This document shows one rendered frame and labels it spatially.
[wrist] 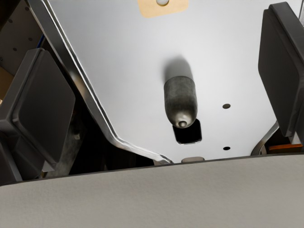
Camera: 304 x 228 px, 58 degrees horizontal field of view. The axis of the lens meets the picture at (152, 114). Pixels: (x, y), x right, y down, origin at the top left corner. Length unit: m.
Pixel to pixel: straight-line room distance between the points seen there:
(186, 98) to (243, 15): 0.08
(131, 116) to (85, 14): 0.13
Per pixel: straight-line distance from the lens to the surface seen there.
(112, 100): 0.30
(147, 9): 0.23
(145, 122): 0.32
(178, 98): 0.25
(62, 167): 0.33
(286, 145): 0.55
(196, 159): 0.42
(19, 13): 0.63
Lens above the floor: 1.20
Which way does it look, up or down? 41 degrees down
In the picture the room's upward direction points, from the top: 180 degrees counter-clockwise
